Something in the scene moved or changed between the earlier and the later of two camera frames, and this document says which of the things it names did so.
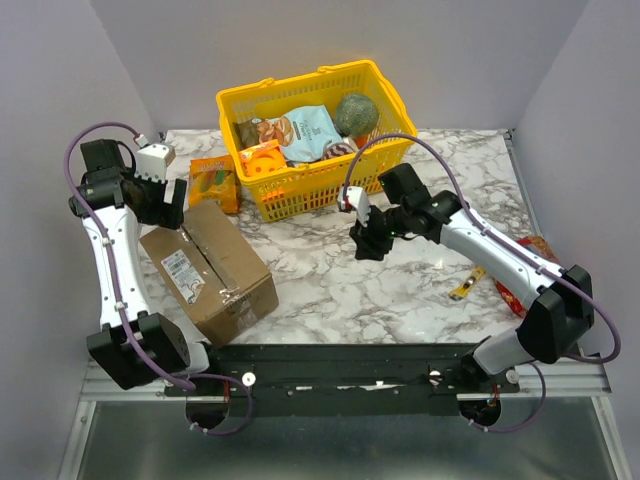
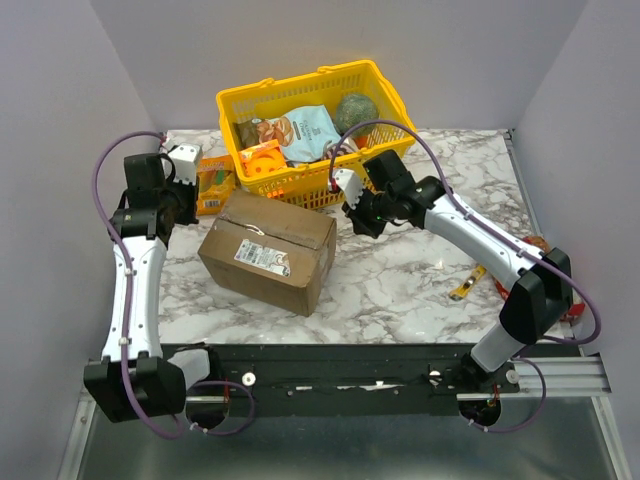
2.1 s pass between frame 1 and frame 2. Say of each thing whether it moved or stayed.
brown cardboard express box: moved
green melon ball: stayed
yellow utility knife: stayed
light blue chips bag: stayed
